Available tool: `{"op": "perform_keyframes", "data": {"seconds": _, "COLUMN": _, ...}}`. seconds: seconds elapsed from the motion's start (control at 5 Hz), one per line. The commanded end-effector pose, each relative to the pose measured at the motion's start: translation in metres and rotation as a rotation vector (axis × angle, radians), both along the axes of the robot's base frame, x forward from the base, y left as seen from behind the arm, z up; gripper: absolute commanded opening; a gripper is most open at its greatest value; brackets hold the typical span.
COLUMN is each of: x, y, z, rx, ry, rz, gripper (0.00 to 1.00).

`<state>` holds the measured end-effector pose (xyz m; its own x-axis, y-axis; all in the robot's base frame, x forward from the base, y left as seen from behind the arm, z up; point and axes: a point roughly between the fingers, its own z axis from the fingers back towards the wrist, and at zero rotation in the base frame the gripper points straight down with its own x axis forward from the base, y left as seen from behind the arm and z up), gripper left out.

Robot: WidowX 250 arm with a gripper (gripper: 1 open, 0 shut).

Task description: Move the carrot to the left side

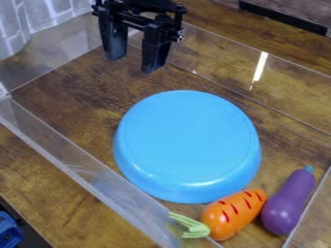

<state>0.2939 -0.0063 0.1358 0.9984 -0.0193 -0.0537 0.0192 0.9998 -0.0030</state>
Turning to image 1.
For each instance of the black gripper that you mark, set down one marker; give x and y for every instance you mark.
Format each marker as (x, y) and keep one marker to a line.
(118, 14)

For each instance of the orange toy carrot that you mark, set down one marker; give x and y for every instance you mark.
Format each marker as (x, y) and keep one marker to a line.
(225, 216)

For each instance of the blue upside-down bowl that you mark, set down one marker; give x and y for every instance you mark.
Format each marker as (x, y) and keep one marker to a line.
(187, 146)

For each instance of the purple toy eggplant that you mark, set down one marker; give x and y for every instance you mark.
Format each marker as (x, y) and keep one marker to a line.
(284, 209)

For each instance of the blue object at corner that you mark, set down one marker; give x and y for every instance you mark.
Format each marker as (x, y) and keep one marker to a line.
(10, 231)

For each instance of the clear acrylic enclosure wall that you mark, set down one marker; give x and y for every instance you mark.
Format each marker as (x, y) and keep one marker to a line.
(63, 97)

